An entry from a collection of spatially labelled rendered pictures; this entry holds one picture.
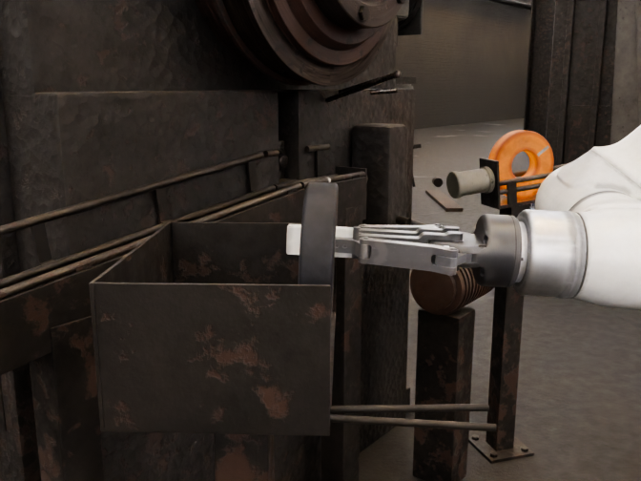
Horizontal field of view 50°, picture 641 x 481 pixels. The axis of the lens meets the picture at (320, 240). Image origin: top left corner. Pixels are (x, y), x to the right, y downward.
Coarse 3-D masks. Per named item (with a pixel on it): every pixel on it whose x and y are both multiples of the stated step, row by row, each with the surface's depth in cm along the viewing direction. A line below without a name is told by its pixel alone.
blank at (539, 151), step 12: (516, 132) 152; (528, 132) 152; (504, 144) 151; (516, 144) 152; (528, 144) 153; (540, 144) 154; (492, 156) 153; (504, 156) 152; (528, 156) 157; (540, 156) 154; (552, 156) 155; (504, 168) 152; (528, 168) 157; (540, 168) 155; (552, 168) 156; (540, 180) 156; (528, 192) 156
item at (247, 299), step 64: (128, 256) 67; (192, 256) 84; (256, 256) 84; (128, 320) 58; (192, 320) 58; (256, 320) 58; (320, 320) 58; (128, 384) 60; (192, 384) 59; (256, 384) 59; (320, 384) 59; (256, 448) 74
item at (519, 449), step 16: (512, 208) 154; (528, 208) 156; (496, 288) 162; (512, 288) 159; (496, 304) 163; (512, 304) 160; (496, 320) 163; (512, 320) 161; (496, 336) 164; (512, 336) 162; (496, 352) 164; (512, 352) 163; (496, 368) 165; (512, 368) 164; (496, 384) 165; (512, 384) 165; (496, 400) 166; (512, 400) 166; (496, 416) 166; (512, 416) 167; (496, 432) 167; (512, 432) 168; (480, 448) 169; (496, 448) 168; (512, 448) 169
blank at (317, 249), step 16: (320, 192) 68; (336, 192) 68; (304, 208) 66; (320, 208) 66; (336, 208) 66; (304, 224) 65; (320, 224) 65; (336, 224) 70; (304, 240) 65; (320, 240) 65; (304, 256) 65; (320, 256) 65; (304, 272) 65; (320, 272) 65
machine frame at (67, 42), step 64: (0, 0) 95; (64, 0) 96; (128, 0) 104; (192, 0) 114; (0, 64) 98; (64, 64) 97; (128, 64) 106; (192, 64) 116; (384, 64) 163; (0, 128) 100; (64, 128) 93; (128, 128) 101; (192, 128) 111; (256, 128) 123; (320, 128) 138; (0, 192) 101; (64, 192) 94; (192, 192) 113; (0, 256) 103; (64, 256) 97; (384, 320) 169; (0, 384) 114; (384, 384) 173; (0, 448) 120; (128, 448) 109; (192, 448) 121; (320, 448) 154
